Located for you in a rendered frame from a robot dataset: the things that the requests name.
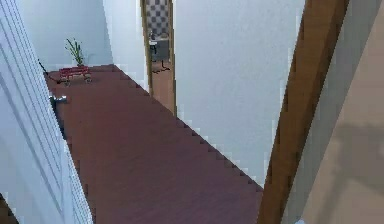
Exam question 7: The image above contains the silver door handle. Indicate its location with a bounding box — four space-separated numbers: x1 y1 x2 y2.
49 94 68 105

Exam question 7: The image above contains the narrow brown wooden door frame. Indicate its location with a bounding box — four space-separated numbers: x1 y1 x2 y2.
139 0 178 117

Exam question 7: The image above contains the white panelled room door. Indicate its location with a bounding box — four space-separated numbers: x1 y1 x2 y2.
0 0 94 224

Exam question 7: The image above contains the green house plant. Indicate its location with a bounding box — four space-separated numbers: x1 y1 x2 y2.
64 37 86 68

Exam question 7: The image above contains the red toy wagon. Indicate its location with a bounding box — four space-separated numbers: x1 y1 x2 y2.
58 65 93 87

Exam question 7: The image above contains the dark grey chair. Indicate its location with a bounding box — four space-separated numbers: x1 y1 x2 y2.
149 39 172 74

